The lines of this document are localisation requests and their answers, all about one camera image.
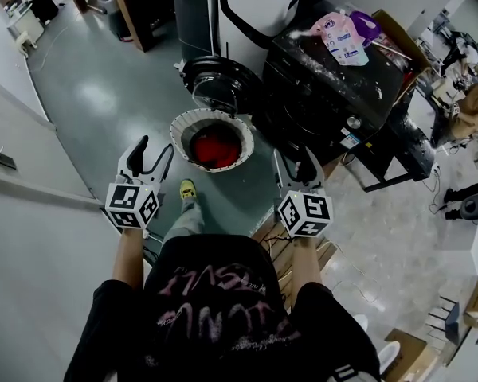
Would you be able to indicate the large grey white machine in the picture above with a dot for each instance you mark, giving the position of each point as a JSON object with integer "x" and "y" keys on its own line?
{"x": 255, "y": 6}

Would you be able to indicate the red clothes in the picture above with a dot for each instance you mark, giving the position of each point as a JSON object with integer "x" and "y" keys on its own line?
{"x": 215, "y": 149}

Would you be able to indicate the thin wooden stick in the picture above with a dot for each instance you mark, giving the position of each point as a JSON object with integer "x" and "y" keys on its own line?
{"x": 392, "y": 49}

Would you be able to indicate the black washing machine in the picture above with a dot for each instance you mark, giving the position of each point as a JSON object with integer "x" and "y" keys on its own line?
{"x": 334, "y": 90}

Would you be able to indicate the grey round device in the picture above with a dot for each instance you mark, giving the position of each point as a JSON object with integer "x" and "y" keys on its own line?
{"x": 476, "y": 207}

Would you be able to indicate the person's left forearm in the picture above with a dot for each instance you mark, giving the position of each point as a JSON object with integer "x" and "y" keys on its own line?
{"x": 126, "y": 257}

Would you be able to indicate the person's grey jeans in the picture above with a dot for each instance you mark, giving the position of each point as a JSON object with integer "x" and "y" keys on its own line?
{"x": 187, "y": 219}

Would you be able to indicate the grey trash bin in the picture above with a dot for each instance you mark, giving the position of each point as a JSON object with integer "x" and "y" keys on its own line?
{"x": 111, "y": 10}

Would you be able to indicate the purple detergent pouch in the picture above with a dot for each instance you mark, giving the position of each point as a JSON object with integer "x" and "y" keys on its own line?
{"x": 368, "y": 24}

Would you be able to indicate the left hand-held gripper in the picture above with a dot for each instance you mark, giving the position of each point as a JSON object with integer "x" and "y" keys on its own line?
{"x": 123, "y": 199}

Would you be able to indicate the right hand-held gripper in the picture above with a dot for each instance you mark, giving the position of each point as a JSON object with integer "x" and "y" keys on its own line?
{"x": 302, "y": 213}

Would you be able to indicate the black metal table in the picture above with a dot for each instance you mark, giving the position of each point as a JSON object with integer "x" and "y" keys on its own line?
{"x": 412, "y": 137}

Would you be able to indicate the wooden pallet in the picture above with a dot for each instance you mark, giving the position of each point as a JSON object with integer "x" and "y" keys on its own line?
{"x": 279, "y": 253}

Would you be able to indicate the large brown cardboard box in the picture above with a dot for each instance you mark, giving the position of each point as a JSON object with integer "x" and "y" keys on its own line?
{"x": 414, "y": 352}

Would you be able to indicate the person's black printed shirt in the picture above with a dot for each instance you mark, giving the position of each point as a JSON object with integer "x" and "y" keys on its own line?
{"x": 223, "y": 320}

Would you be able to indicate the person's right forearm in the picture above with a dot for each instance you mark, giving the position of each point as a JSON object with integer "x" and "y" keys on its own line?
{"x": 306, "y": 265}

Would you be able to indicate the pink detergent pouch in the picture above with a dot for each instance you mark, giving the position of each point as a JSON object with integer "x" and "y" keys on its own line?
{"x": 342, "y": 38}

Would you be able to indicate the open brown cardboard box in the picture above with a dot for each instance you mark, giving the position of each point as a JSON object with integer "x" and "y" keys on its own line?
{"x": 398, "y": 34}

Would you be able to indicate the black metal chair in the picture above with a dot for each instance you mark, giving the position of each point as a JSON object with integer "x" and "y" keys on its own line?
{"x": 452, "y": 320}

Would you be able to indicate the white domed appliance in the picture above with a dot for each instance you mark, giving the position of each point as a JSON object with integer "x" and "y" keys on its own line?
{"x": 361, "y": 322}

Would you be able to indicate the brown wooden beam structure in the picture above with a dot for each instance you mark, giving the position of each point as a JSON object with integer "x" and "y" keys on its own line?
{"x": 143, "y": 14}

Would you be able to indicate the person's left yellow shoe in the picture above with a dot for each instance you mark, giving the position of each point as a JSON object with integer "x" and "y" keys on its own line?
{"x": 188, "y": 189}

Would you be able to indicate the white desk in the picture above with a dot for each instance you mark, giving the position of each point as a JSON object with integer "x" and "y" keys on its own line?
{"x": 26, "y": 24}

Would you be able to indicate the white laundry basket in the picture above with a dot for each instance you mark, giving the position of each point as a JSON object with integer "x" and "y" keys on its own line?
{"x": 177, "y": 133}

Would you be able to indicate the white stool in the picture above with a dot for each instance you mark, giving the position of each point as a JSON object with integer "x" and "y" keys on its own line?
{"x": 26, "y": 40}

